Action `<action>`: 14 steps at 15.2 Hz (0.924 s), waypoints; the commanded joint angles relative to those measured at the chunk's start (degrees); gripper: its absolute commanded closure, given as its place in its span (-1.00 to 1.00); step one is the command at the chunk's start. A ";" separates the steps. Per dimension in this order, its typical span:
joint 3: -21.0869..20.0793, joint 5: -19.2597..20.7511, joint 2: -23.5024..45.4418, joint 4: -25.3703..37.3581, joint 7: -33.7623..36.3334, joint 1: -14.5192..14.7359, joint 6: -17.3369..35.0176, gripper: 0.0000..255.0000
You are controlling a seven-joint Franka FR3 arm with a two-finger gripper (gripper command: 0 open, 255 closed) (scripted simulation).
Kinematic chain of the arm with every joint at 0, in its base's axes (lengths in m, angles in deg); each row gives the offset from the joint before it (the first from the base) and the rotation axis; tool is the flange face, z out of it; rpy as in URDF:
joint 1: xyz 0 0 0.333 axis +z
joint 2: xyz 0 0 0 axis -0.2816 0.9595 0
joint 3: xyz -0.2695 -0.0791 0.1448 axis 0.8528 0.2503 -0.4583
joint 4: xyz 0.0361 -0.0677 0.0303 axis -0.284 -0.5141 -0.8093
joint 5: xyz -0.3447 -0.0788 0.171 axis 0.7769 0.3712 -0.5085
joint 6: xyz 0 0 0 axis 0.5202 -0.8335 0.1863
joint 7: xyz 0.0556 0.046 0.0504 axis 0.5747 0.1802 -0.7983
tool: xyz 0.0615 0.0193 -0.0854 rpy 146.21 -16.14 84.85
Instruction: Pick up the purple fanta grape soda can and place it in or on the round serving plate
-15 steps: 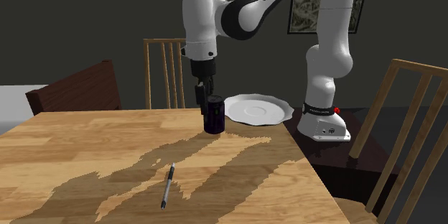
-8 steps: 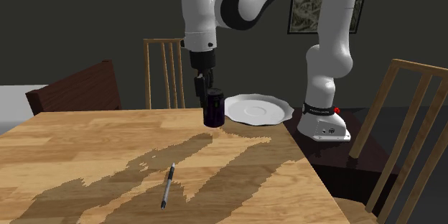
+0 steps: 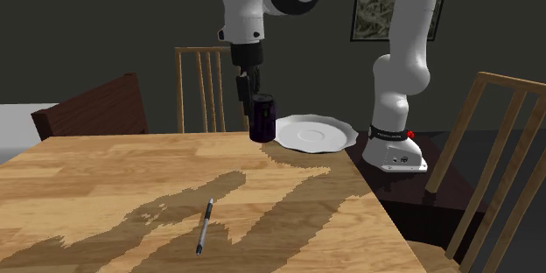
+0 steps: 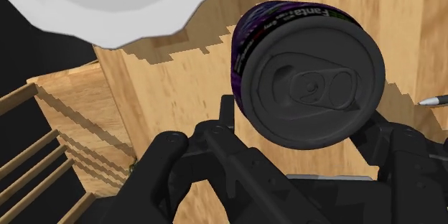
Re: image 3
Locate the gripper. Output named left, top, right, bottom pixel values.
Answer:
left=230, top=42, right=264, bottom=116

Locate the dark purple can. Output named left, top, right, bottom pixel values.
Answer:
left=248, top=93, right=277, bottom=144

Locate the light wooden slatted chair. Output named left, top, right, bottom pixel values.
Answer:
left=404, top=71, right=546, bottom=273
left=174, top=45, right=250, bottom=135

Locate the white scalloped plate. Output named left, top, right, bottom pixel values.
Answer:
left=273, top=113, right=360, bottom=155

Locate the black and silver pen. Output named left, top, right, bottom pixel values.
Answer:
left=195, top=197, right=214, bottom=256

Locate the dark brown wooden chair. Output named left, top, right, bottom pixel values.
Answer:
left=30, top=72, right=150, bottom=142

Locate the wooden table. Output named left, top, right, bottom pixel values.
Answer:
left=0, top=130, right=428, bottom=273

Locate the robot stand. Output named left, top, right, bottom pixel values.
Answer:
left=344, top=129, right=487, bottom=264

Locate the framed wall picture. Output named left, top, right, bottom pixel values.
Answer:
left=350, top=0, right=452, bottom=43

